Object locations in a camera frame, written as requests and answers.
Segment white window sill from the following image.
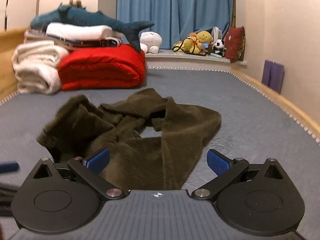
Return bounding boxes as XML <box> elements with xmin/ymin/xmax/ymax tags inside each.
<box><xmin>145</xmin><ymin>49</ymin><xmax>248</xmax><ymax>67</ymax></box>

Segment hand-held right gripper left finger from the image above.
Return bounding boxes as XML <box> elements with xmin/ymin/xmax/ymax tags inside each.
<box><xmin>31</xmin><ymin>147</ymin><xmax>126</xmax><ymax>202</ymax></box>

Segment white folded cloth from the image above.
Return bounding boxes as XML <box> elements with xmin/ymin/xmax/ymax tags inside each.
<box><xmin>46</xmin><ymin>22</ymin><xmax>113</xmax><ymax>40</ymax></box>

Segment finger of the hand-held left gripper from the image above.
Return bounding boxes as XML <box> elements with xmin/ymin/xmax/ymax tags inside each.
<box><xmin>0</xmin><ymin>161</ymin><xmax>20</xmax><ymax>173</ymax></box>

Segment panda plush toy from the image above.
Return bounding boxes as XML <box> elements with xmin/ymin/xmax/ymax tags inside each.
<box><xmin>213</xmin><ymin>39</ymin><xmax>227</xmax><ymax>55</ymax></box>

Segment purple wall pad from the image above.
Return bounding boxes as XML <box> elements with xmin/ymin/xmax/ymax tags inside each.
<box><xmin>261</xmin><ymin>59</ymin><xmax>285</xmax><ymax>93</ymax></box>

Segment blue shark plush toy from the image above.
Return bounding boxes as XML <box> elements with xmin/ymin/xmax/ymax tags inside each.
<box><xmin>30</xmin><ymin>4</ymin><xmax>155</xmax><ymax>53</ymax></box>

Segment red folded blanket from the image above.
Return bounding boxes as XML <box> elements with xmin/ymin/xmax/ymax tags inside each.
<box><xmin>57</xmin><ymin>44</ymin><xmax>148</xmax><ymax>91</ymax></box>

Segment blue curtain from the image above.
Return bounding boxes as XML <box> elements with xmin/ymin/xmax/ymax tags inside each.
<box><xmin>116</xmin><ymin>0</ymin><xmax>235</xmax><ymax>50</ymax></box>

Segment yellow plush toy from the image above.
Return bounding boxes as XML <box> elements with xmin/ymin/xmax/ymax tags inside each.
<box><xmin>172</xmin><ymin>30</ymin><xmax>214</xmax><ymax>55</ymax></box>

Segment olive corduroy pants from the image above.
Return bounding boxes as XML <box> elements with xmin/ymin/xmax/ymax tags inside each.
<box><xmin>36</xmin><ymin>88</ymin><xmax>222</xmax><ymax>191</ymax></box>

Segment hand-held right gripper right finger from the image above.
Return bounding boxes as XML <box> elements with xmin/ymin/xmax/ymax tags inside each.
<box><xmin>191</xmin><ymin>149</ymin><xmax>287</xmax><ymax>202</ymax></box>

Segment wooden bed frame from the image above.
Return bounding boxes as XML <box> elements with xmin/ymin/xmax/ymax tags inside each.
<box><xmin>0</xmin><ymin>27</ymin><xmax>320</xmax><ymax>143</ymax></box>

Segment dark red pillow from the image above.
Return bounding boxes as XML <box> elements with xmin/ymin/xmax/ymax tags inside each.
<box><xmin>224</xmin><ymin>26</ymin><xmax>246</xmax><ymax>63</ymax></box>

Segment stack of folded clothes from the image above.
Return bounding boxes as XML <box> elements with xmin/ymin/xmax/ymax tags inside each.
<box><xmin>24</xmin><ymin>29</ymin><xmax>124</xmax><ymax>50</ymax></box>

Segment grey quilted mattress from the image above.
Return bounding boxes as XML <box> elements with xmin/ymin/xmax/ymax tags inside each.
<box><xmin>0</xmin><ymin>67</ymin><xmax>320</xmax><ymax>240</ymax></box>

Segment white folded fleece blanket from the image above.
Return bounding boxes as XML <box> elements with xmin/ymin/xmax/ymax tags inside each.
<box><xmin>12</xmin><ymin>40</ymin><xmax>69</xmax><ymax>95</ymax></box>

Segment grey white plush toy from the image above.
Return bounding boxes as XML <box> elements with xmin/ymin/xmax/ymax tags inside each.
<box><xmin>211</xmin><ymin>26</ymin><xmax>223</xmax><ymax>46</ymax></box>

